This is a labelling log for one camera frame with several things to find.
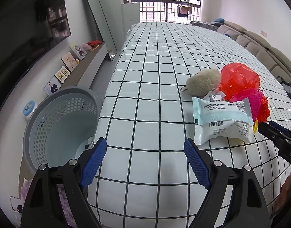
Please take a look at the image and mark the light blue wipes packet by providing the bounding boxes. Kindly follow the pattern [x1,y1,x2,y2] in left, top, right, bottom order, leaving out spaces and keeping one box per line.
[192,97,254,145]

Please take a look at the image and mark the red plastic bag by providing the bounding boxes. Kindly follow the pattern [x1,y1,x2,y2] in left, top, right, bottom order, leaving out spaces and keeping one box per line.
[219,62,270,123]

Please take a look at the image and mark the white round lid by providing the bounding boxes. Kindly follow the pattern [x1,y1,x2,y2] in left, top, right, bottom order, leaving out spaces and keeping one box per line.
[87,136,93,145]

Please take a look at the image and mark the beige sloth plush toy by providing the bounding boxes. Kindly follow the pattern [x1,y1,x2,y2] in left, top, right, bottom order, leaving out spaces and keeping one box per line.
[180,69,221,97]

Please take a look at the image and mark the purple fuzzy blanket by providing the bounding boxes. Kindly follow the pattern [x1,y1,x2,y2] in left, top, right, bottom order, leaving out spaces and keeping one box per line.
[20,180,77,227]

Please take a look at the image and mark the black backpack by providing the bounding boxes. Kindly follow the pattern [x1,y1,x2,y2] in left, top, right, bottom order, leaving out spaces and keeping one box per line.
[276,76,291,100]

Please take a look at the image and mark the grey perforated laundry basket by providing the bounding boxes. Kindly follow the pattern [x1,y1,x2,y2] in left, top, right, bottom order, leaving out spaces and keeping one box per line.
[23,86,102,173]

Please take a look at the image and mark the white jar blue lid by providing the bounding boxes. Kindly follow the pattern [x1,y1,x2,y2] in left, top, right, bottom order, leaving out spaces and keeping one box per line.
[23,100,38,120]

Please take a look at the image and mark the checkered white bed sheet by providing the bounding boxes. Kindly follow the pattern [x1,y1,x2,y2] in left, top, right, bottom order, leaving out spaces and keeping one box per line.
[88,22,291,227]

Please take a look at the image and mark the grey tv console shelf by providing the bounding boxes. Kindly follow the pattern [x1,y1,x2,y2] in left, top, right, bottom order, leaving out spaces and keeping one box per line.
[61,42,108,89]

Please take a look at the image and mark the window security grille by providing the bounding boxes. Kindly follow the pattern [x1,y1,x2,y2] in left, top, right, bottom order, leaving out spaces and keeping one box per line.
[131,0,202,24]

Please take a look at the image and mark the red cloth on shelf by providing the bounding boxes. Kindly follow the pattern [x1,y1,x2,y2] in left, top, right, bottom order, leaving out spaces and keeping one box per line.
[87,40,103,47]

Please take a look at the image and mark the white cabinet by window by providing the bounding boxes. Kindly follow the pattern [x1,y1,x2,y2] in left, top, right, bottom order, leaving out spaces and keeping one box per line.
[121,3,140,38]

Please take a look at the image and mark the leaning floor mirror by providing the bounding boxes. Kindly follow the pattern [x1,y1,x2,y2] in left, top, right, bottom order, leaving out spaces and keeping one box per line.
[87,0,117,61]

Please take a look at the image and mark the man portrait photo frame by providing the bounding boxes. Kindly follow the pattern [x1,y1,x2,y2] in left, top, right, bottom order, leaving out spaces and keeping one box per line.
[44,76,61,96]

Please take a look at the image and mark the comic photo frame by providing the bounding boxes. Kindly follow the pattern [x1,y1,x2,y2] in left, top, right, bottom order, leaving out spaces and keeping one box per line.
[54,65,70,83]

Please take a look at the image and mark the pink drawing photo frame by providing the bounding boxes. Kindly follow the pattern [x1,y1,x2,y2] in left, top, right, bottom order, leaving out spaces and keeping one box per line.
[61,52,78,72]

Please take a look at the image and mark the girl photo frame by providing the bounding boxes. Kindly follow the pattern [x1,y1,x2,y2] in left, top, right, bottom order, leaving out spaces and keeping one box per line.
[70,43,87,60]

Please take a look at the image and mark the black wall television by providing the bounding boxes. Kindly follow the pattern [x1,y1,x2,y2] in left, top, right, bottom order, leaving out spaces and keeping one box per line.
[0,0,71,110]

